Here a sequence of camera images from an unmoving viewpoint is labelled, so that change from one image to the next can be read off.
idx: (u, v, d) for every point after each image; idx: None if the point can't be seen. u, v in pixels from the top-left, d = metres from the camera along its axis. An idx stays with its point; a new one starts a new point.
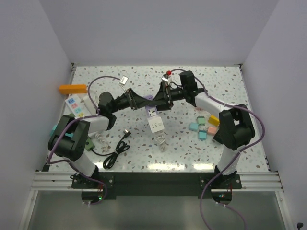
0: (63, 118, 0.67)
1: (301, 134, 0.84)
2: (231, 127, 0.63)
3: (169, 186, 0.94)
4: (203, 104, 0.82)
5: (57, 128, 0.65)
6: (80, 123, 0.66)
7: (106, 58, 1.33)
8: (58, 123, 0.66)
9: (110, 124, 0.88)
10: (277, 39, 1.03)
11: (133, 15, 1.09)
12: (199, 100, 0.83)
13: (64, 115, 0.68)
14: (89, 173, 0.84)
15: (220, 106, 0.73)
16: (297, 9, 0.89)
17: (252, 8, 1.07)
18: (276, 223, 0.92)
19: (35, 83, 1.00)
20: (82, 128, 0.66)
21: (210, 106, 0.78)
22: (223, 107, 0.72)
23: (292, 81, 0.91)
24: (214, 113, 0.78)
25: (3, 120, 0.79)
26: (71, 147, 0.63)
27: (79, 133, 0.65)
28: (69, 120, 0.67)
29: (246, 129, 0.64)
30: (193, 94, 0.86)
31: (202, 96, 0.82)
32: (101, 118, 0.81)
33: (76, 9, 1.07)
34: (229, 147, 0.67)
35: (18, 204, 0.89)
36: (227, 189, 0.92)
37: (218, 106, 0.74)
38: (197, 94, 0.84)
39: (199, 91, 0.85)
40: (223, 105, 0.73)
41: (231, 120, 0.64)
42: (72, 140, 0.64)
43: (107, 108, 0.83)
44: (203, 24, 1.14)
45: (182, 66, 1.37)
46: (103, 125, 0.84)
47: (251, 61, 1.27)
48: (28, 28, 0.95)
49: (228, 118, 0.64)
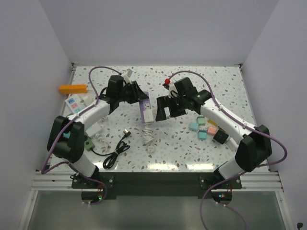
0: (57, 120, 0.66)
1: (301, 134, 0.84)
2: (253, 155, 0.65)
3: (169, 186, 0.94)
4: (209, 114, 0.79)
5: (53, 132, 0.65)
6: (73, 126, 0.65)
7: (106, 58, 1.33)
8: (53, 126, 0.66)
9: (112, 107, 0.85)
10: (277, 38, 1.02)
11: (132, 15, 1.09)
12: (206, 110, 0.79)
13: (57, 116, 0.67)
14: (89, 174, 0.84)
15: (238, 126, 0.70)
16: (297, 9, 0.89)
17: (252, 7, 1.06)
18: (276, 223, 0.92)
19: (35, 83, 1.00)
20: (77, 131, 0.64)
21: (221, 120, 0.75)
22: (242, 128, 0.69)
23: (292, 80, 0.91)
24: (226, 129, 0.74)
25: (2, 120, 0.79)
26: (68, 152, 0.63)
27: (74, 136, 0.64)
28: (63, 122, 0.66)
29: (265, 152, 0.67)
30: (197, 100, 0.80)
31: (210, 107, 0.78)
32: (100, 107, 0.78)
33: (76, 8, 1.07)
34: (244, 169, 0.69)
35: (18, 204, 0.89)
36: (227, 189, 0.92)
37: (235, 126, 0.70)
38: (204, 103, 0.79)
39: (203, 96, 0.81)
40: (242, 125, 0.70)
41: (252, 149, 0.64)
42: (69, 143, 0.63)
43: (115, 86, 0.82)
44: (203, 24, 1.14)
45: (182, 66, 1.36)
46: (104, 112, 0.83)
47: (252, 61, 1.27)
48: (28, 28, 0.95)
49: (251, 147, 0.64)
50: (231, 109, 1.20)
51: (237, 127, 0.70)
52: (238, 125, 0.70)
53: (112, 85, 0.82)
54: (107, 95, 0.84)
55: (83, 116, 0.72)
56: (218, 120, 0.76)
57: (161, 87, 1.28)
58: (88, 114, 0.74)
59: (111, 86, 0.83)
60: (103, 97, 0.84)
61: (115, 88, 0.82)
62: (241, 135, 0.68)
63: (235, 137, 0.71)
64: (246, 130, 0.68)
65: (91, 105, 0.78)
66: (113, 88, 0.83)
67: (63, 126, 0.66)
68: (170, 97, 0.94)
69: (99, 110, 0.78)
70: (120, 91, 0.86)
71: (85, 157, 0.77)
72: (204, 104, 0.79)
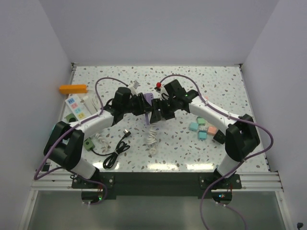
0: (58, 126, 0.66)
1: (301, 134, 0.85)
2: (241, 143, 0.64)
3: (169, 185, 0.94)
4: (197, 111, 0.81)
5: (53, 137, 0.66)
6: (73, 134, 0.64)
7: (106, 57, 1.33)
8: (53, 132, 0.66)
9: (116, 120, 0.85)
10: (277, 39, 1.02)
11: (132, 15, 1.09)
12: (194, 108, 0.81)
13: (59, 122, 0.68)
14: (88, 177, 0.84)
15: (223, 118, 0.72)
16: (296, 10, 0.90)
17: (252, 9, 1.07)
18: (276, 223, 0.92)
19: (35, 84, 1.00)
20: (76, 140, 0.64)
21: (208, 115, 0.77)
22: (227, 119, 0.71)
23: (292, 80, 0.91)
24: (213, 121, 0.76)
25: (3, 120, 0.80)
26: (64, 159, 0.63)
27: (72, 144, 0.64)
28: (63, 129, 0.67)
29: (253, 141, 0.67)
30: (186, 98, 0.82)
31: (197, 103, 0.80)
32: (102, 118, 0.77)
33: (76, 9, 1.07)
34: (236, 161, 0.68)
35: (18, 204, 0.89)
36: (227, 189, 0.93)
37: (220, 118, 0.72)
38: (191, 101, 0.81)
39: (191, 95, 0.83)
40: (226, 117, 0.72)
41: (238, 136, 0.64)
42: (66, 151, 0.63)
43: (121, 98, 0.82)
44: (203, 25, 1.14)
45: (182, 66, 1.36)
46: (108, 122, 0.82)
47: (252, 62, 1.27)
48: (28, 28, 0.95)
49: (236, 134, 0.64)
50: (231, 109, 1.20)
51: (222, 118, 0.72)
52: (223, 116, 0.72)
53: (118, 97, 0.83)
54: (113, 106, 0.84)
55: (85, 126, 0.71)
56: (206, 115, 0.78)
57: None
58: (91, 123, 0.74)
59: (116, 97, 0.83)
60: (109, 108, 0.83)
61: (121, 100, 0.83)
62: (226, 126, 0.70)
63: (222, 129, 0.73)
64: (231, 120, 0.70)
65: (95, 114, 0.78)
66: (118, 99, 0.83)
67: (63, 132, 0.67)
68: (161, 99, 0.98)
69: (102, 121, 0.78)
70: (124, 102, 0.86)
71: (83, 165, 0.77)
72: (192, 101, 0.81)
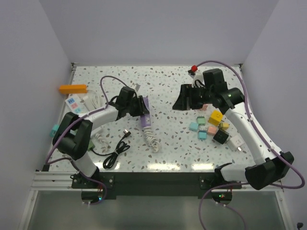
0: (66, 116, 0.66)
1: (301, 135, 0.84)
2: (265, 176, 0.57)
3: (168, 185, 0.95)
4: (234, 120, 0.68)
5: (61, 127, 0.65)
6: (82, 124, 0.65)
7: (106, 57, 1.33)
8: (62, 122, 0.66)
9: (119, 114, 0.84)
10: (277, 39, 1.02)
11: (132, 15, 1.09)
12: (232, 116, 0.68)
13: (67, 112, 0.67)
14: (89, 174, 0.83)
15: (263, 145, 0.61)
16: (297, 10, 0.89)
17: (252, 8, 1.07)
18: (276, 223, 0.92)
19: (35, 83, 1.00)
20: (85, 129, 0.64)
21: (245, 132, 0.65)
22: (266, 150, 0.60)
23: (292, 81, 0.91)
24: (248, 141, 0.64)
25: (3, 120, 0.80)
26: (73, 148, 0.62)
27: (81, 133, 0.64)
28: (71, 119, 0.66)
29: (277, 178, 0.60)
30: (226, 97, 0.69)
31: (239, 113, 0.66)
32: (108, 111, 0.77)
33: (76, 9, 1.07)
34: (251, 185, 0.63)
35: (18, 205, 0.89)
36: (227, 189, 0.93)
37: (259, 144, 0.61)
38: (233, 106, 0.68)
39: (234, 94, 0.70)
40: (267, 146, 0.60)
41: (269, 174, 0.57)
42: (75, 139, 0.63)
43: (126, 95, 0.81)
44: (203, 24, 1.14)
45: (182, 66, 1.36)
46: (112, 117, 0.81)
47: (252, 62, 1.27)
48: (28, 29, 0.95)
49: (269, 173, 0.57)
50: None
51: (263, 146, 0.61)
52: (264, 144, 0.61)
53: (123, 94, 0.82)
54: (117, 102, 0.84)
55: (92, 117, 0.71)
56: (242, 129, 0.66)
57: (161, 87, 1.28)
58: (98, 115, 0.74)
59: (122, 95, 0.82)
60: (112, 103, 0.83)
61: (126, 98, 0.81)
62: (264, 157, 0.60)
63: (255, 154, 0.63)
64: (271, 154, 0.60)
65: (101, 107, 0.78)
66: (123, 97, 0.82)
67: (71, 122, 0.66)
68: (194, 86, 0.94)
69: (108, 114, 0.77)
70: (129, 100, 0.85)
71: (87, 160, 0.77)
72: (234, 108, 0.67)
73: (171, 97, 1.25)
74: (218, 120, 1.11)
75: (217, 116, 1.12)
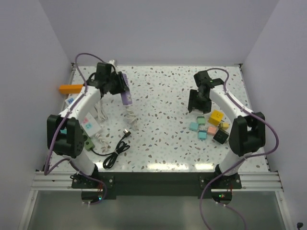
0: (50, 120, 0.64)
1: (301, 134, 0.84)
2: (242, 138, 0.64)
3: (168, 185, 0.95)
4: (216, 98, 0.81)
5: (50, 132, 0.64)
6: (68, 123, 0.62)
7: (106, 57, 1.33)
8: (48, 128, 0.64)
9: (102, 90, 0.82)
10: (277, 39, 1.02)
11: (132, 15, 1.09)
12: (213, 93, 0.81)
13: (49, 117, 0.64)
14: (89, 171, 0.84)
15: (236, 109, 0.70)
16: (296, 10, 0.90)
17: (252, 8, 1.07)
18: (276, 223, 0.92)
19: (34, 83, 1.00)
20: (72, 129, 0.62)
21: (223, 103, 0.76)
22: (240, 111, 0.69)
23: (292, 80, 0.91)
24: (226, 109, 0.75)
25: (3, 120, 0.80)
26: (70, 147, 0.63)
27: (71, 134, 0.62)
28: (55, 121, 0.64)
29: (256, 140, 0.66)
30: (209, 85, 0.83)
31: (217, 90, 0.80)
32: (89, 95, 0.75)
33: (76, 9, 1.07)
34: (234, 152, 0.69)
35: (18, 204, 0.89)
36: (227, 189, 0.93)
37: (233, 108, 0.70)
38: (213, 87, 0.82)
39: (216, 83, 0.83)
40: (240, 108, 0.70)
41: (244, 129, 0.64)
42: (68, 140, 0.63)
43: (104, 69, 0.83)
44: (202, 25, 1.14)
45: (181, 66, 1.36)
46: (95, 97, 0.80)
47: (251, 62, 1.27)
48: (27, 29, 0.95)
49: (243, 128, 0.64)
50: None
51: (236, 109, 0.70)
52: (237, 108, 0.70)
53: (100, 68, 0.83)
54: (95, 79, 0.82)
55: (75, 111, 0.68)
56: (222, 103, 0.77)
57: (161, 87, 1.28)
58: (80, 106, 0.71)
59: (99, 70, 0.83)
60: (90, 81, 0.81)
61: (105, 71, 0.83)
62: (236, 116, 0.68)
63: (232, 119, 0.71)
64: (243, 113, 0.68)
65: (81, 95, 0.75)
66: (101, 72, 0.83)
67: (57, 124, 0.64)
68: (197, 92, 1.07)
69: (90, 98, 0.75)
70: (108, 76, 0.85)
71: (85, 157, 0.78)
72: (214, 87, 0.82)
73: (171, 97, 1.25)
74: (218, 120, 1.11)
75: (217, 116, 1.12)
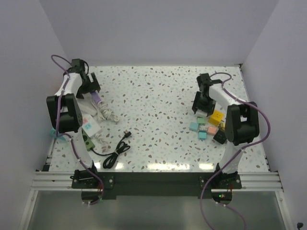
0: (49, 101, 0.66)
1: (300, 134, 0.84)
2: (236, 125, 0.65)
3: (168, 185, 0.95)
4: (215, 94, 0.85)
5: (52, 112, 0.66)
6: (66, 98, 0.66)
7: (106, 57, 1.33)
8: (49, 108, 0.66)
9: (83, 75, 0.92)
10: (277, 38, 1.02)
11: (132, 15, 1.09)
12: (212, 90, 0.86)
13: (47, 98, 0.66)
14: (89, 160, 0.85)
15: (231, 99, 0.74)
16: (295, 10, 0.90)
17: (252, 8, 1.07)
18: (277, 223, 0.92)
19: (34, 84, 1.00)
20: (72, 102, 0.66)
21: (222, 97, 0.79)
22: (233, 101, 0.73)
23: (292, 81, 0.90)
24: (223, 104, 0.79)
25: (3, 120, 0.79)
26: (74, 120, 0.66)
27: (72, 107, 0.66)
28: (55, 100, 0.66)
29: (251, 128, 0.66)
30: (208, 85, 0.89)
31: (215, 86, 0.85)
32: (73, 79, 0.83)
33: (76, 9, 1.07)
34: (230, 140, 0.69)
35: (18, 205, 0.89)
36: (227, 189, 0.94)
37: (228, 99, 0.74)
38: (212, 86, 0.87)
39: (215, 82, 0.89)
40: (233, 99, 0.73)
41: (238, 115, 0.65)
42: (70, 114, 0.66)
43: (78, 62, 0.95)
44: (202, 25, 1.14)
45: (181, 67, 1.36)
46: (78, 81, 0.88)
47: (251, 62, 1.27)
48: (27, 29, 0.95)
49: (236, 114, 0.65)
50: None
51: (230, 100, 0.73)
52: (231, 98, 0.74)
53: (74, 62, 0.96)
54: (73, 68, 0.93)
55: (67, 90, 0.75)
56: (220, 98, 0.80)
57: (161, 87, 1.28)
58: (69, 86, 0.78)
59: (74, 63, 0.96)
60: (68, 71, 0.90)
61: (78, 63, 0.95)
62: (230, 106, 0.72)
63: None
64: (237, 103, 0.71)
65: (66, 80, 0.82)
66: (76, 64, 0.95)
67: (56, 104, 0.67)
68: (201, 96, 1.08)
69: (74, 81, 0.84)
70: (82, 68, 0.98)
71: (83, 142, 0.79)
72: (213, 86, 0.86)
73: (171, 97, 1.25)
74: (218, 120, 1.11)
75: (217, 116, 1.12)
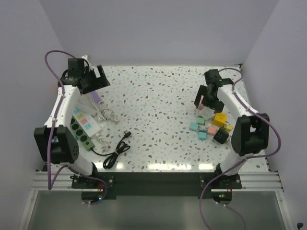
0: (37, 134, 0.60)
1: (300, 134, 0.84)
2: (245, 137, 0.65)
3: (167, 186, 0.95)
4: (223, 97, 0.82)
5: (41, 145, 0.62)
6: (58, 132, 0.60)
7: (106, 58, 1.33)
8: (38, 142, 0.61)
9: (80, 86, 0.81)
10: (277, 39, 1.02)
11: (132, 15, 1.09)
12: (221, 92, 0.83)
13: (35, 131, 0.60)
14: (89, 170, 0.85)
15: (242, 108, 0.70)
16: (295, 10, 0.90)
17: (252, 9, 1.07)
18: (277, 223, 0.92)
19: (34, 84, 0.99)
20: (64, 137, 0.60)
21: (230, 102, 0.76)
22: (244, 110, 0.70)
23: (292, 81, 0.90)
24: (232, 109, 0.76)
25: (3, 120, 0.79)
26: (66, 154, 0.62)
27: (64, 142, 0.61)
28: (44, 133, 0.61)
29: (260, 141, 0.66)
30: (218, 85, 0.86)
31: (225, 89, 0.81)
32: (68, 96, 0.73)
33: (76, 9, 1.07)
34: (236, 150, 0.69)
35: (18, 205, 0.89)
36: (228, 189, 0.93)
37: (239, 108, 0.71)
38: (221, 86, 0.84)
39: (225, 82, 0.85)
40: (244, 108, 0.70)
41: (248, 127, 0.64)
42: (62, 148, 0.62)
43: (76, 63, 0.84)
44: (202, 25, 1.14)
45: (181, 67, 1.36)
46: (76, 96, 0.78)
47: (251, 62, 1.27)
48: (27, 29, 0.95)
49: (247, 126, 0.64)
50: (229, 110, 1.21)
51: (241, 109, 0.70)
52: (242, 107, 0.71)
53: (72, 63, 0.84)
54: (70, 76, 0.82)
55: (61, 118, 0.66)
56: (230, 102, 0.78)
57: (161, 87, 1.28)
58: (64, 109, 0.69)
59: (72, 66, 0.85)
60: (64, 82, 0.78)
61: (78, 65, 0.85)
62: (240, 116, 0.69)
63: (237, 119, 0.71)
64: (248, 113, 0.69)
65: (60, 97, 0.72)
66: (75, 67, 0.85)
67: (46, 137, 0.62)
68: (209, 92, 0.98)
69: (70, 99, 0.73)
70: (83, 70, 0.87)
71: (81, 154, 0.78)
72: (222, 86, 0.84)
73: (171, 97, 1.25)
74: (222, 121, 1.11)
75: (221, 117, 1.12)
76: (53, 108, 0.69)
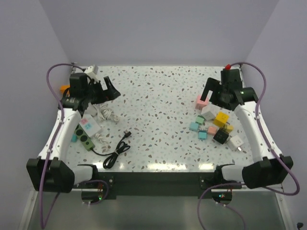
0: (30, 167, 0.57)
1: (301, 133, 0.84)
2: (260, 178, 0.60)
3: (167, 186, 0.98)
4: (242, 116, 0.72)
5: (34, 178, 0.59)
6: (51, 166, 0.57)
7: (106, 58, 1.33)
8: (30, 174, 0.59)
9: (82, 108, 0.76)
10: (277, 38, 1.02)
11: (131, 15, 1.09)
12: (240, 110, 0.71)
13: (27, 164, 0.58)
14: (89, 177, 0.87)
15: (263, 144, 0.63)
16: (295, 9, 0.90)
17: (252, 8, 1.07)
18: (277, 223, 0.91)
19: (34, 84, 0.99)
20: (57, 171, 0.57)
21: (249, 129, 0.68)
22: (266, 149, 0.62)
23: (292, 80, 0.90)
24: (250, 137, 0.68)
25: (3, 120, 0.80)
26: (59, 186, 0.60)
27: (57, 176, 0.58)
28: (37, 166, 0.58)
29: (275, 179, 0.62)
30: (239, 97, 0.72)
31: (247, 110, 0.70)
32: (67, 122, 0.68)
33: (76, 9, 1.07)
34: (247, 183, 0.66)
35: (18, 204, 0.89)
36: (227, 189, 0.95)
37: (260, 143, 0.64)
38: (242, 102, 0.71)
39: (248, 95, 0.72)
40: (267, 145, 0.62)
41: (265, 171, 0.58)
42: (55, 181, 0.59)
43: (80, 86, 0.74)
44: (202, 24, 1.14)
45: (181, 66, 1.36)
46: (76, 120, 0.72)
47: (251, 62, 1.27)
48: (27, 29, 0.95)
49: (265, 170, 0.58)
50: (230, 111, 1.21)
51: (263, 145, 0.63)
52: (265, 143, 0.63)
53: (74, 82, 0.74)
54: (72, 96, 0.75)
55: (56, 148, 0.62)
56: (247, 126, 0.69)
57: (161, 87, 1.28)
58: (60, 139, 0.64)
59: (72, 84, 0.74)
60: (65, 101, 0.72)
61: (80, 86, 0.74)
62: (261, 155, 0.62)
63: (255, 154, 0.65)
64: (269, 154, 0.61)
65: (58, 124, 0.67)
66: (76, 86, 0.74)
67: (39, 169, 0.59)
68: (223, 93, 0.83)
69: (68, 125, 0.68)
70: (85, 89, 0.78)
71: None
72: (243, 104, 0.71)
73: (171, 97, 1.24)
74: (223, 121, 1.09)
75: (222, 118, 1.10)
76: (51, 137, 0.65)
